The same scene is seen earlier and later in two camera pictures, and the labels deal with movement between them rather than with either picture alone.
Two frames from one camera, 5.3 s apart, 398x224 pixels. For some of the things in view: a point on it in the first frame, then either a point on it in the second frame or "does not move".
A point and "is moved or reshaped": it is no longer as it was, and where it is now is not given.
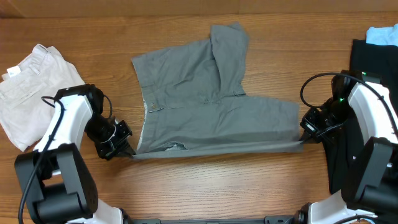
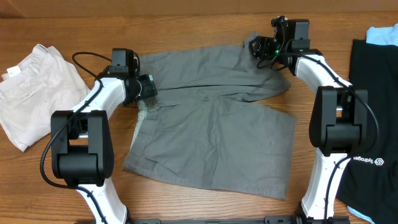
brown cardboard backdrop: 48,9 does not move
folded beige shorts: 43,73 does not move
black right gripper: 315,134 → 263,50
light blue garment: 384,36 does not move
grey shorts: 191,102 is moved or reshaped
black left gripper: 122,143 → 148,87
